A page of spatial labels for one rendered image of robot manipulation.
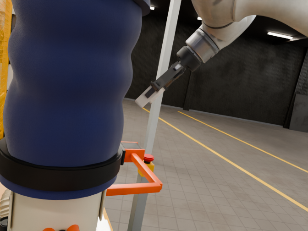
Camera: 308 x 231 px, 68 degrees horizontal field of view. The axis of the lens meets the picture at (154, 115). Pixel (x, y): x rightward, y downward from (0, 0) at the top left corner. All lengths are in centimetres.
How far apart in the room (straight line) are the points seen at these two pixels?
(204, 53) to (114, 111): 36
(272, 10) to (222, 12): 10
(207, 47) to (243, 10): 16
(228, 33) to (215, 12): 13
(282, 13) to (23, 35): 47
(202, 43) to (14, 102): 48
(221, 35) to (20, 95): 50
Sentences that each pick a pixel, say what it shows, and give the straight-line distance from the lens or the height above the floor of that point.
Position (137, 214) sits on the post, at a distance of 142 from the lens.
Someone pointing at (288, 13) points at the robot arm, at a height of 165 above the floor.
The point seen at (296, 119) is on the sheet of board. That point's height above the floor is 53.
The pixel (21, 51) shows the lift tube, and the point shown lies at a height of 149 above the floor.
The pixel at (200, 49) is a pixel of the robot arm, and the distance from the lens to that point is 68.
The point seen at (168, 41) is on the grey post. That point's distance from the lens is 374.
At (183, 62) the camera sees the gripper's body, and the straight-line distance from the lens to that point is 68.
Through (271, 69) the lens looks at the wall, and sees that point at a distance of 1257.
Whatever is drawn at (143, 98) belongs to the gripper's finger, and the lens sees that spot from 66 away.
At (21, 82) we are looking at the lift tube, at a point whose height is 144.
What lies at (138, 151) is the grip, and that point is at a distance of 84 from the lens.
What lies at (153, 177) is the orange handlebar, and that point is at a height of 120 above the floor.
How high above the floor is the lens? 149
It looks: 10 degrees down
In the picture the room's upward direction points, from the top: 11 degrees clockwise
